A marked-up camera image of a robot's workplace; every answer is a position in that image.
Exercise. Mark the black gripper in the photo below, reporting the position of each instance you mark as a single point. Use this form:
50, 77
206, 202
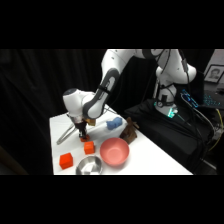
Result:
81, 123

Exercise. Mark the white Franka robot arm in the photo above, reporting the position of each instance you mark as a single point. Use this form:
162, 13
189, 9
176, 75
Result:
110, 66

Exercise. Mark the silver metal bowl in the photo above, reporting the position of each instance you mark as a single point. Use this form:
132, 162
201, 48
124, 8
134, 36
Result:
89, 165

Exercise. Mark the pink bowl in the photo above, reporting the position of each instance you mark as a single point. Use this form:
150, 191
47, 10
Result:
114, 151

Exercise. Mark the small orange cube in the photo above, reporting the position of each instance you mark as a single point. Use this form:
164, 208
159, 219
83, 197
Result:
89, 147

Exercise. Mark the silver metal tongs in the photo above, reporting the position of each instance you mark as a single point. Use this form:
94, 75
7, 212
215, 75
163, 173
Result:
65, 135

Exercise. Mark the blue plush toy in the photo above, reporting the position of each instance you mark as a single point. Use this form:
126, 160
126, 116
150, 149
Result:
114, 123

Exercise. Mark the large red-orange cube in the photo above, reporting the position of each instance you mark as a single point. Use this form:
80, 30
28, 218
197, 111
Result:
66, 160

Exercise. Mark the brown plush toy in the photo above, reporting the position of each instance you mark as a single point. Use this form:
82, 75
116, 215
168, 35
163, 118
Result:
129, 132

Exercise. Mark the black curtain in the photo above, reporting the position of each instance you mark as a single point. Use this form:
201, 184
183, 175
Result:
33, 100

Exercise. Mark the black robot stand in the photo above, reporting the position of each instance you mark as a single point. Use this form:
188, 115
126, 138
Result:
160, 131

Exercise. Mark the blue-lit electronic device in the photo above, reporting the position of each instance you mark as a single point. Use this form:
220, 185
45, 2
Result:
189, 98

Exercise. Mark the teal-lit keyboard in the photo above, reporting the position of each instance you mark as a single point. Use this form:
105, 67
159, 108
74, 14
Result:
213, 100

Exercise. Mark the framed portrait picture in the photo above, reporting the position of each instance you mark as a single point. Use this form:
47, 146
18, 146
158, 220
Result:
214, 73

